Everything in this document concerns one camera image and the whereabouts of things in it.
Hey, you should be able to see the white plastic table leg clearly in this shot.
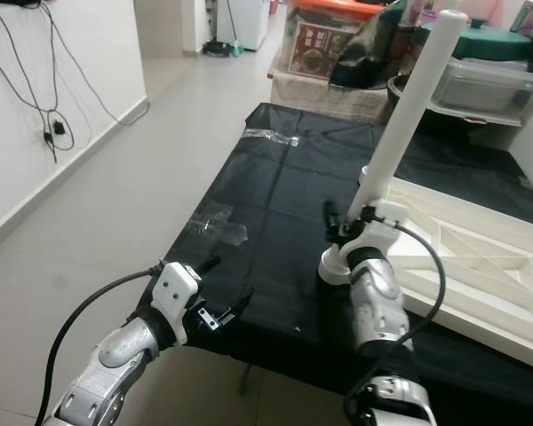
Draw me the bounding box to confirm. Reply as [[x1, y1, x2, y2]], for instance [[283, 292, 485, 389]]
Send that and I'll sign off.
[[320, 11, 469, 285], [360, 162, 383, 209]]

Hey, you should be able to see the white plastic table top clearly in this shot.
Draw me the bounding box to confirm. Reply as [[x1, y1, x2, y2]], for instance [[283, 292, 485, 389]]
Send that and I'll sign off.
[[346, 173, 533, 374]]

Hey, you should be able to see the clear tape cross patch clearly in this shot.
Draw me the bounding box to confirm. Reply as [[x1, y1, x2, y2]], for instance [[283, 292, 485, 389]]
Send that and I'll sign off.
[[191, 202, 250, 248]]

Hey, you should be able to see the black tablecloth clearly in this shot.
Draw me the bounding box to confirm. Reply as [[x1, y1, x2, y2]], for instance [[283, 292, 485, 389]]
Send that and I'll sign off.
[[173, 102, 533, 426]]

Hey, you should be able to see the clear tape strip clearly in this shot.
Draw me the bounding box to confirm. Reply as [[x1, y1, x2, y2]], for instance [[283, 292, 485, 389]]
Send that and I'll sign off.
[[244, 129, 301, 146]]

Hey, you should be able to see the beige patterned bench cover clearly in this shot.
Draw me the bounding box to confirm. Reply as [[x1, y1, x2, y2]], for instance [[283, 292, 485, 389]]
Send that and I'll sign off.
[[271, 71, 401, 121]]

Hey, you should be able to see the black wok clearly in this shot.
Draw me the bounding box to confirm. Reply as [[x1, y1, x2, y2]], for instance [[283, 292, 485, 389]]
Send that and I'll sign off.
[[388, 75, 436, 125]]

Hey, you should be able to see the black glossy bag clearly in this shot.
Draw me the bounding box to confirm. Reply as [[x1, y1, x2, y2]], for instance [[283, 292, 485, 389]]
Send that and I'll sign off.
[[329, 0, 418, 90]]

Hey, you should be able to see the orange lid storage box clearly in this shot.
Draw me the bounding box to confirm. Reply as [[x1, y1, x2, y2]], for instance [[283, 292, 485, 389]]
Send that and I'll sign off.
[[284, 0, 383, 81]]

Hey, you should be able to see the black floor mop base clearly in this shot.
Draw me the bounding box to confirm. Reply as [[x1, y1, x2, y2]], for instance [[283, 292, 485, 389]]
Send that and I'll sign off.
[[204, 40, 241, 58]]

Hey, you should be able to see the white fridge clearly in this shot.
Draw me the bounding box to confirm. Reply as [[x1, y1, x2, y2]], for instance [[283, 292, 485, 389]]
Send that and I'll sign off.
[[227, 0, 272, 50]]

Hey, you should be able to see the green pot lid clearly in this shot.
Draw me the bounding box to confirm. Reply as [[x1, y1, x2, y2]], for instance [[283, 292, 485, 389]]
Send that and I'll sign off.
[[418, 27, 533, 63]]

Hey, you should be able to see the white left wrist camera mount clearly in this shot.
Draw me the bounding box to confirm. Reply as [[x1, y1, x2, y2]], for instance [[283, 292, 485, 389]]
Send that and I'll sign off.
[[151, 262, 203, 347]]

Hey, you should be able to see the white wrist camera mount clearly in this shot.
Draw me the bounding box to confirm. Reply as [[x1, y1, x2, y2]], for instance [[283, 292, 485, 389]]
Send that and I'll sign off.
[[338, 200, 411, 260], [151, 262, 203, 347]]

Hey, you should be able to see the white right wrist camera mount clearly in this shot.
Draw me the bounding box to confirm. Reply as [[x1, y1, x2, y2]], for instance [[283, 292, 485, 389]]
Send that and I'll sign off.
[[338, 200, 411, 260]]

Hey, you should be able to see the thin black wall cable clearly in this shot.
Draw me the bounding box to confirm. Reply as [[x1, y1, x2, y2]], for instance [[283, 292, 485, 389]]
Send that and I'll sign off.
[[0, 9, 76, 162], [53, 9, 152, 125]]

